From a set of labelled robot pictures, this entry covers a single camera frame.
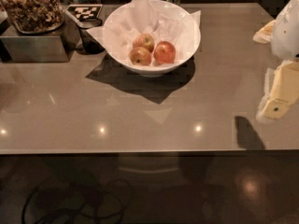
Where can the red right apple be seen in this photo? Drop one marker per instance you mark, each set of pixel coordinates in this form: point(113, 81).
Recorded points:
point(165, 52)

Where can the back apple in bowl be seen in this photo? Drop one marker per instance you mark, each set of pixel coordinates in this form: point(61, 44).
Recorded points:
point(145, 41)

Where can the dark cup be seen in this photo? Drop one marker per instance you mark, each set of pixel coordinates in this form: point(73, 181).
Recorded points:
point(90, 45)

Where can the black white marker card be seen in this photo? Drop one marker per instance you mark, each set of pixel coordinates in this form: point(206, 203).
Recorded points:
point(84, 12)

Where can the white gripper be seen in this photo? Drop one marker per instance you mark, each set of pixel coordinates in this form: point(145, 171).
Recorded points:
point(286, 34)

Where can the white bowl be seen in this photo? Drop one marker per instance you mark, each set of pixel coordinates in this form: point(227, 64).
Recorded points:
point(162, 68)

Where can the white paper liner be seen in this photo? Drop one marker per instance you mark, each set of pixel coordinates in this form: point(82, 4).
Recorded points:
point(137, 19)

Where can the glass jar of snacks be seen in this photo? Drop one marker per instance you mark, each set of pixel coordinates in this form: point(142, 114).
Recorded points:
point(34, 17)

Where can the front left apple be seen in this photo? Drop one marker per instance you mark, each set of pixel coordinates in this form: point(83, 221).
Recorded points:
point(140, 56)

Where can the metal box stand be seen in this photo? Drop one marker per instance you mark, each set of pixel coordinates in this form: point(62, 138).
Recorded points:
point(53, 47)

